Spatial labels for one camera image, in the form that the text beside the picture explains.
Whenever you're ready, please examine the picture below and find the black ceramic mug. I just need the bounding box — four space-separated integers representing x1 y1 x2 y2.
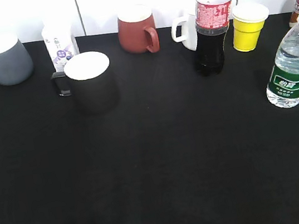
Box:
51 51 120 115

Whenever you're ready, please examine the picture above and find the water bottle green label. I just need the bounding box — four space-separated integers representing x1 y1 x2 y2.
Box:
266 15 299 109

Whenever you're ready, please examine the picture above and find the yellow paper cup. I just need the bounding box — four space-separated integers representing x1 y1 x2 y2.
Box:
232 2 269 52

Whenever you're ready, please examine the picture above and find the red ceramic mug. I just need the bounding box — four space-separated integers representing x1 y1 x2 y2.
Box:
117 4 160 53

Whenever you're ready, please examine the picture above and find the white ceramic mug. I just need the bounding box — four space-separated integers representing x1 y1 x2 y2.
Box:
171 5 198 51

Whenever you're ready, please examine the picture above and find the white purple milk carton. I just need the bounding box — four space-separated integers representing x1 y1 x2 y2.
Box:
41 23 80 72

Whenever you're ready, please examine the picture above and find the cola bottle red label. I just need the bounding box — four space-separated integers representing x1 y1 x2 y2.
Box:
194 0 232 76

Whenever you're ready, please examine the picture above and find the grey ceramic mug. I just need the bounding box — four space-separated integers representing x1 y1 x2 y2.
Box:
0 33 34 86

